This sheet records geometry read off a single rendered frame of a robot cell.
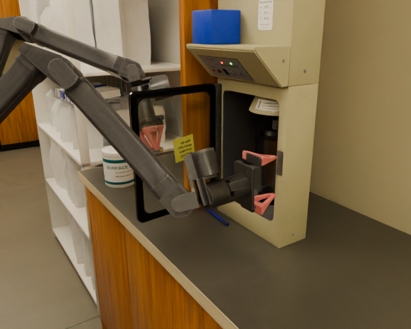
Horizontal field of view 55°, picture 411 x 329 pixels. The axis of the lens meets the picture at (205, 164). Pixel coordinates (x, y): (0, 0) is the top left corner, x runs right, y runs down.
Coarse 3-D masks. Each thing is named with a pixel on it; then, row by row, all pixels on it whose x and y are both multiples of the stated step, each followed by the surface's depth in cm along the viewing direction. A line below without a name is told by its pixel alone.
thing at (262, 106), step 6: (252, 102) 119; (258, 102) 115; (264, 102) 114; (270, 102) 113; (276, 102) 112; (252, 108) 117; (258, 108) 115; (264, 108) 114; (270, 108) 113; (276, 108) 112; (264, 114) 113; (270, 114) 113; (276, 114) 112
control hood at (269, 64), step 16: (192, 48) 115; (208, 48) 108; (224, 48) 102; (240, 48) 96; (256, 48) 92; (272, 48) 95; (288, 48) 98; (256, 64) 97; (272, 64) 96; (288, 64) 99; (240, 80) 113; (256, 80) 106; (272, 80) 99
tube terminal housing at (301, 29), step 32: (224, 0) 116; (256, 0) 105; (288, 0) 96; (320, 0) 99; (256, 32) 107; (288, 32) 98; (320, 32) 102; (288, 96) 102; (288, 128) 105; (288, 160) 108; (288, 192) 112; (256, 224) 123; (288, 224) 116
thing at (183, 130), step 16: (176, 96) 117; (192, 96) 121; (208, 96) 125; (144, 112) 112; (160, 112) 115; (176, 112) 119; (192, 112) 123; (208, 112) 126; (144, 128) 113; (160, 128) 117; (176, 128) 120; (192, 128) 124; (208, 128) 128; (160, 144) 118; (176, 144) 122; (192, 144) 126; (208, 144) 130; (160, 160) 120; (176, 160) 123; (176, 176) 125; (144, 192) 119; (144, 208) 120; (160, 208) 124
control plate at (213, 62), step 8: (200, 56) 116; (208, 56) 112; (208, 64) 117; (216, 64) 114; (224, 64) 110; (232, 64) 106; (240, 64) 103; (216, 72) 119; (224, 72) 115; (240, 72) 108
